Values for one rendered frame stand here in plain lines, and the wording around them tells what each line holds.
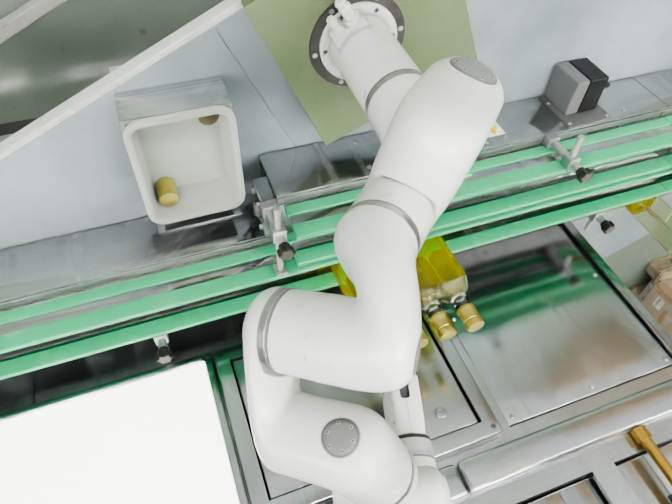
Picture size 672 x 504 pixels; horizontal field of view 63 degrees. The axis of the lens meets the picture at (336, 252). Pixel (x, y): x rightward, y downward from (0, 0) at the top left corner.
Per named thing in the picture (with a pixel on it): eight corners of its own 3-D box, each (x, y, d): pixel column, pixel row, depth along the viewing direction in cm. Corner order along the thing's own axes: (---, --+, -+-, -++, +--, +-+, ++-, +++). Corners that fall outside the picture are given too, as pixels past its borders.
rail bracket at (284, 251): (262, 246, 106) (281, 296, 99) (256, 181, 93) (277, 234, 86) (277, 242, 107) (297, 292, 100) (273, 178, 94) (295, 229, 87)
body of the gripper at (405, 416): (426, 460, 90) (413, 396, 98) (438, 436, 83) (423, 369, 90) (381, 464, 90) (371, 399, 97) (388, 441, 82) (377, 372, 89)
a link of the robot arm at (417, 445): (429, 472, 89) (425, 455, 91) (439, 452, 82) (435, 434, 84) (383, 476, 89) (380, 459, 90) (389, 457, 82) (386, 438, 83)
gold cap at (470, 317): (454, 316, 105) (466, 335, 102) (458, 305, 102) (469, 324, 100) (471, 310, 106) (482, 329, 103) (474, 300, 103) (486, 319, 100)
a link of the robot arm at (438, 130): (328, 241, 59) (378, 117, 48) (398, 144, 76) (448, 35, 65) (406, 284, 58) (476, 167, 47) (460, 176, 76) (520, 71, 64)
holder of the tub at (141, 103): (152, 213, 108) (158, 241, 104) (113, 92, 87) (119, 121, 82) (237, 194, 112) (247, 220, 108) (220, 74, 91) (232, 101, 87)
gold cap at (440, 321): (426, 318, 101) (437, 337, 99) (443, 308, 101) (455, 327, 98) (432, 324, 104) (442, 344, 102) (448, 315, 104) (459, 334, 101)
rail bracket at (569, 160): (537, 143, 114) (576, 185, 106) (548, 113, 109) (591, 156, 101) (553, 139, 115) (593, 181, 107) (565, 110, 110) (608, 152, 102)
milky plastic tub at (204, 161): (145, 195, 104) (152, 228, 99) (112, 93, 87) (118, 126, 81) (236, 176, 108) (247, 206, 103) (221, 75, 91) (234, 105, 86)
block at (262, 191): (252, 214, 109) (261, 239, 105) (247, 179, 102) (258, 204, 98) (269, 210, 110) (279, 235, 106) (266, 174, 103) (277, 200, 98)
